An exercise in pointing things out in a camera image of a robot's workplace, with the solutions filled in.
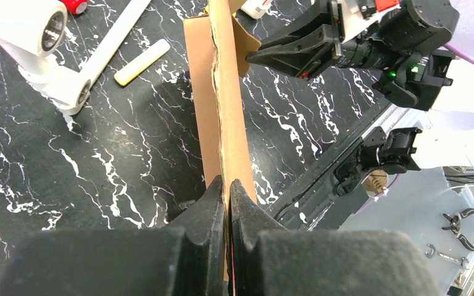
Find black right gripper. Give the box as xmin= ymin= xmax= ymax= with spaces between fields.
xmin=246 ymin=1 xmax=408 ymax=79

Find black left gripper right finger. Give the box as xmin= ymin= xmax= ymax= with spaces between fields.
xmin=229 ymin=179 xmax=439 ymax=295

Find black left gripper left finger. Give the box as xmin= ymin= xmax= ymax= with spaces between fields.
xmin=0 ymin=176 xmax=225 ymax=295

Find brown cardboard box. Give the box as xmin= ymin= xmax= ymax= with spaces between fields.
xmin=183 ymin=1 xmax=260 ymax=295

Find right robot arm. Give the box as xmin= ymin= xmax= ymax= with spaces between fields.
xmin=246 ymin=1 xmax=474 ymax=196

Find silver open-end wrench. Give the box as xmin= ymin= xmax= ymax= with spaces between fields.
xmin=425 ymin=244 xmax=469 ymax=268

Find yellow rectangular block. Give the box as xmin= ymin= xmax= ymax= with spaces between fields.
xmin=114 ymin=39 xmax=171 ymax=86

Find black spring clamp pliers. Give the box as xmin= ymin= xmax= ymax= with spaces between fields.
xmin=441 ymin=208 xmax=474 ymax=252

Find red black knob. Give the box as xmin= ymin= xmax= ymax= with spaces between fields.
xmin=60 ymin=0 xmax=88 ymax=15

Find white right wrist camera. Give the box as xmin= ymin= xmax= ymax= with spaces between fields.
xmin=338 ymin=0 xmax=401 ymax=43

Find white PVC pipe frame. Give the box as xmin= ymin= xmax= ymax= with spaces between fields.
xmin=0 ymin=0 xmax=152 ymax=117

